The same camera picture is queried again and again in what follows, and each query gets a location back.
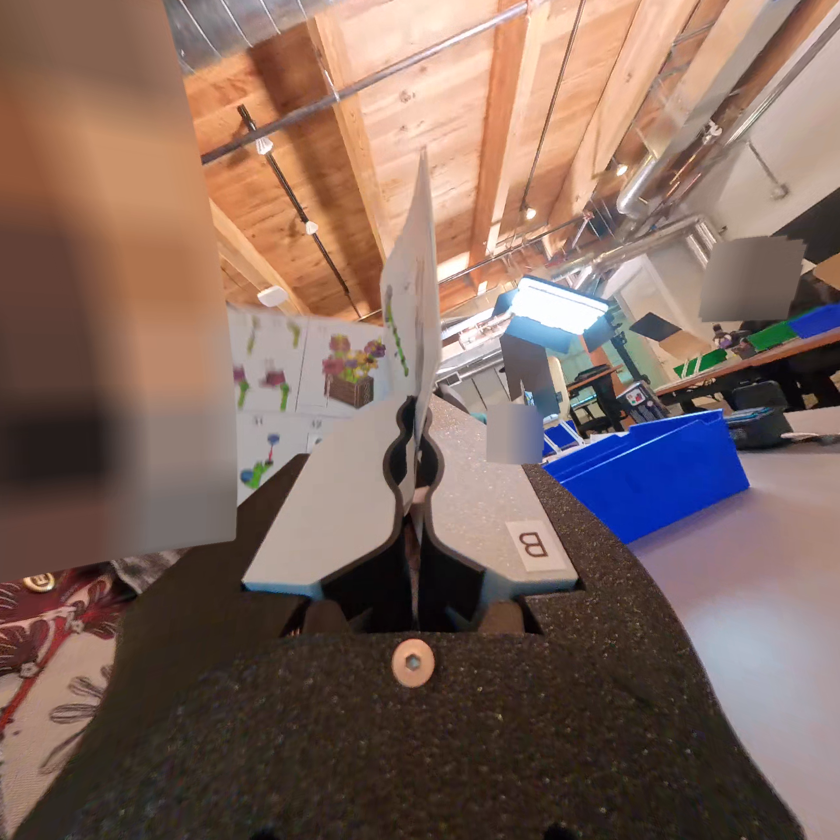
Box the green plastic bin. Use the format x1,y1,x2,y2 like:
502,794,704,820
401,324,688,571
676,346,731,378
747,320,800,353

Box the studio light panel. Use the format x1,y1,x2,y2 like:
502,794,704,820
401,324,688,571
492,276,613,352

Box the black ceiling light track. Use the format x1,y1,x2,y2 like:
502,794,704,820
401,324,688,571
236,104,363,319

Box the long wooden table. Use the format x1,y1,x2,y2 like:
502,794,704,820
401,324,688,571
653,327,840,409

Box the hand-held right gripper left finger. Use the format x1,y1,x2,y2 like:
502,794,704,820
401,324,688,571
241,394,420,632

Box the silver ventilation duct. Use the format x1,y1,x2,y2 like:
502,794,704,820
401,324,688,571
616,0,840,221

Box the metal ceiling pipe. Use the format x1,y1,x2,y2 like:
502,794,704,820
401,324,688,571
200,0,531,165

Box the person's floral shirt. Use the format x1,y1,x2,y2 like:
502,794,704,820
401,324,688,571
0,550,181,795

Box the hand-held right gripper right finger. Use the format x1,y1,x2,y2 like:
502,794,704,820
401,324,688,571
419,395,581,627

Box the lego instruction booklet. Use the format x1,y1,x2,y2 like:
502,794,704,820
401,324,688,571
226,147,442,519

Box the large blue plastic bin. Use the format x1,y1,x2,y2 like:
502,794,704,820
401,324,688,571
543,408,751,546

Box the small blue plastic bin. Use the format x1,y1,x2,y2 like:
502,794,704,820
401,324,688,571
543,419,584,462

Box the black zip pouch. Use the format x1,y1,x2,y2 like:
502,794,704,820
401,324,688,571
724,381,796,451

